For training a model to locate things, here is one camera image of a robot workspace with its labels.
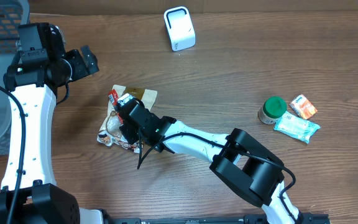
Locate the beige cookie pouch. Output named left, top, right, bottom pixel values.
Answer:
left=96, top=85, right=157, bottom=154

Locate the red stick packet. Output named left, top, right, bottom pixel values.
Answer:
left=108, top=89, right=123, bottom=124

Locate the green lid jar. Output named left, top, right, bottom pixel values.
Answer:
left=258, top=96, right=287, bottom=124

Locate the teal snack packet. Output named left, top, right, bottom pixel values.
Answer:
left=273, top=111, right=321, bottom=144

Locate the orange small packet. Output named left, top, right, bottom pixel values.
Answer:
left=290, top=94, right=318, bottom=119

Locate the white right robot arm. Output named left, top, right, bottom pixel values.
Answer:
left=120, top=115, right=303, bottom=223

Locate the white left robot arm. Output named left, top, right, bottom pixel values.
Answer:
left=0, top=23, right=104, bottom=223

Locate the white barcode scanner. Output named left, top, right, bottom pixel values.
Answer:
left=163, top=6, right=196, bottom=52

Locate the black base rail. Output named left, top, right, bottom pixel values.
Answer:
left=103, top=213, right=331, bottom=224

